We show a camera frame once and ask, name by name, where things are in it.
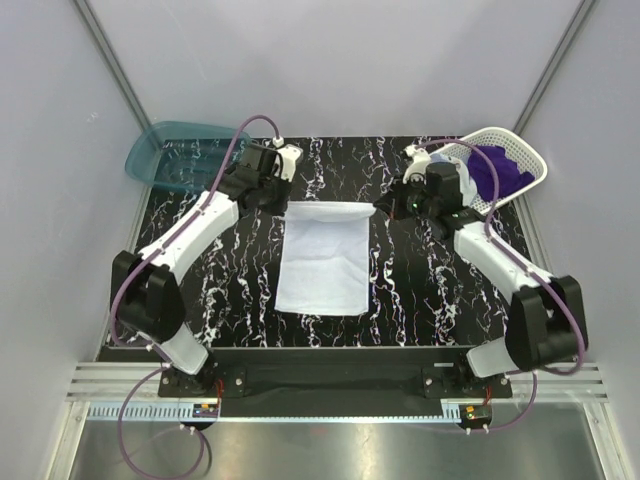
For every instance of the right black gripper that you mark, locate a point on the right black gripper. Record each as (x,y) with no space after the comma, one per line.
(394,204)

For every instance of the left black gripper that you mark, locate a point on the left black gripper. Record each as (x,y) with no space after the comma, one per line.
(278,207)

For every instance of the white towel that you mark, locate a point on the white towel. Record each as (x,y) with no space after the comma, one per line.
(324,268)

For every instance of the light blue towel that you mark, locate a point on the light blue towel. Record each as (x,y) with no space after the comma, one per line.
(467,185)

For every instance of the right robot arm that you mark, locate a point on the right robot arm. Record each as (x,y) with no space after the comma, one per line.
(546,321)

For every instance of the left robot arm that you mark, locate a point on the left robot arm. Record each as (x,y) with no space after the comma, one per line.
(145,286)

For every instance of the teal plastic basin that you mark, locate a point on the teal plastic basin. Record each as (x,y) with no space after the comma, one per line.
(178,157)

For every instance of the purple towel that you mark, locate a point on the purple towel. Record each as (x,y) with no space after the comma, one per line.
(510,179)

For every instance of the white plastic basket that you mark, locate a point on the white plastic basket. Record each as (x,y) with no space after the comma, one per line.
(526,158)

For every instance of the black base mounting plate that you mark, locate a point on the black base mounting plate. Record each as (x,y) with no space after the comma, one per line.
(408,377)

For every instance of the left small circuit board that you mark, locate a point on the left small circuit board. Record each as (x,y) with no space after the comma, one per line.
(206,410)

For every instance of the small circuit board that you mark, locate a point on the small circuit board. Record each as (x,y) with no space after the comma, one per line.
(206,410)
(481,414)

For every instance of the right small circuit board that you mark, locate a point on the right small circuit board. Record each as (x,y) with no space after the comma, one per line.
(481,414)

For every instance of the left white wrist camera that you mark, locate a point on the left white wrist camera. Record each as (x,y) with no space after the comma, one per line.
(287,159)

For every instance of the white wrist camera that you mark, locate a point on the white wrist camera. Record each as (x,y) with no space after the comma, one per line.
(287,159)
(419,159)

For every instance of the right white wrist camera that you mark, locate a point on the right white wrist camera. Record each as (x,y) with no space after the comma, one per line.
(419,159)

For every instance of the white slotted cable duct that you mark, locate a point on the white slotted cable duct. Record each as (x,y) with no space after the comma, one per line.
(233,410)

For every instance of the left aluminium frame post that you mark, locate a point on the left aluminium frame post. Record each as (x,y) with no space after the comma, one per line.
(99,37)

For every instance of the aluminium frame post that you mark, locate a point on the aluminium frame post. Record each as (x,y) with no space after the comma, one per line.
(99,37)
(576,24)

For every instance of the right aluminium frame post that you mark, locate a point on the right aluminium frame post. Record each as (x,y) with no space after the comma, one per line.
(576,24)

